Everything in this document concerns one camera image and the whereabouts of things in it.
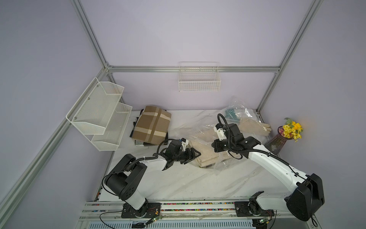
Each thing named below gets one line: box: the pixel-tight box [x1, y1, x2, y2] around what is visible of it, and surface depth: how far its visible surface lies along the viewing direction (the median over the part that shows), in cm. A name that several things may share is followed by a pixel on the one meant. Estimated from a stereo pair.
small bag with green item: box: [223, 95, 253, 122], surface depth 113 cm
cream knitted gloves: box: [239, 118, 272, 137], surface depth 109 cm
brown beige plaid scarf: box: [131, 105, 172, 145], surface depth 102 cm
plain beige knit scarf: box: [188, 139, 232, 168], surface depth 88 cm
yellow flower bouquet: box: [278, 117, 304, 143], surface depth 80 cm
